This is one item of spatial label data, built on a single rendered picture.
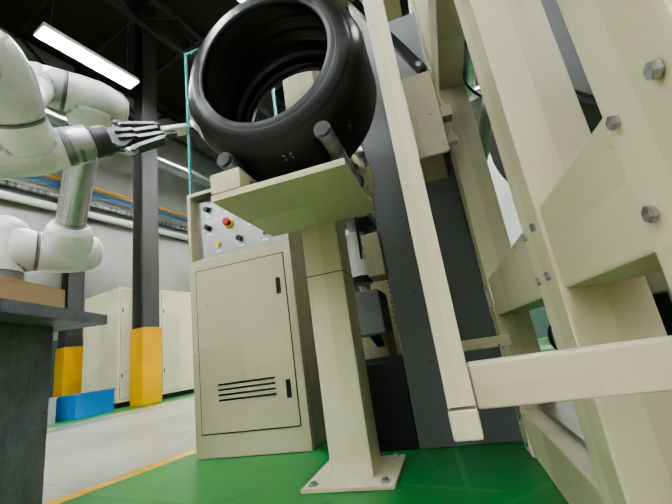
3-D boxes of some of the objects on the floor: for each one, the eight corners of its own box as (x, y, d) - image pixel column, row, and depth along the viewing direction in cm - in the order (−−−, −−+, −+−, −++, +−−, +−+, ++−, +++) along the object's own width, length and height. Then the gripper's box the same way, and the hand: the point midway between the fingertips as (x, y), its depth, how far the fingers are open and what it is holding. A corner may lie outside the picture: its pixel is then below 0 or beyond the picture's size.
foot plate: (330, 462, 126) (329, 455, 126) (406, 457, 119) (405, 449, 120) (300, 494, 101) (299, 485, 101) (395, 489, 94) (393, 480, 95)
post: (342, 468, 118) (270, -78, 184) (382, 465, 115) (294, -89, 181) (330, 483, 106) (257, -107, 172) (374, 481, 102) (283, -120, 168)
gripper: (85, 139, 93) (177, 126, 107) (104, 172, 89) (197, 154, 102) (78, 113, 88) (176, 103, 101) (97, 147, 83) (198, 131, 97)
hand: (174, 130), depth 100 cm, fingers closed
